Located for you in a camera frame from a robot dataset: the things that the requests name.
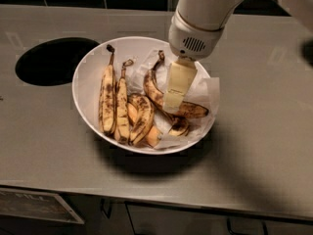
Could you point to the framed sign on cabinet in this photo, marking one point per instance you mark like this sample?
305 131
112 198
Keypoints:
37 205

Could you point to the white paper napkin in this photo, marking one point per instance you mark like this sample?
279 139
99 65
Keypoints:
204 91

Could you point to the leftmost spotted banana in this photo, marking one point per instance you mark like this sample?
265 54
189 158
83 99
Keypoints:
107 97

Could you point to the black round counter hole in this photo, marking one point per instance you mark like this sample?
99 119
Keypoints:
53 62

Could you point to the long curved banana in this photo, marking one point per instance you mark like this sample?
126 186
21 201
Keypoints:
185 110

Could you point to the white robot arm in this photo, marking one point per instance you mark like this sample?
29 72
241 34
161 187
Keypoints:
196 27

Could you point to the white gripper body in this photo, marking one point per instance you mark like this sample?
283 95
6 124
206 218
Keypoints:
192 40

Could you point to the cabinet door handle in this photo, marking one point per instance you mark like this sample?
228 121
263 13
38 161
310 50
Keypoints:
106 208
246 226

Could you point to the curved spotted banana middle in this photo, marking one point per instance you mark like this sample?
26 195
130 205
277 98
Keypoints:
144 119

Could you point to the right cabinet door handle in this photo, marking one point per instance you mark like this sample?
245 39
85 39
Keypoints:
246 226

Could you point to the small dark banana piece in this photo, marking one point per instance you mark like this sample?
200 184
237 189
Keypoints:
180 126

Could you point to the left cabinet door handle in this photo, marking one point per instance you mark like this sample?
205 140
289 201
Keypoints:
106 208

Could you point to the white oval bowl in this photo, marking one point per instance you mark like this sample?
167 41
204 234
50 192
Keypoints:
87 78

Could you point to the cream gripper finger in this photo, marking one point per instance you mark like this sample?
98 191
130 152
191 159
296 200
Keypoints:
180 77

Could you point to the orange banana underneath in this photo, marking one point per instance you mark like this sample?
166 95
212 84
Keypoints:
153 137

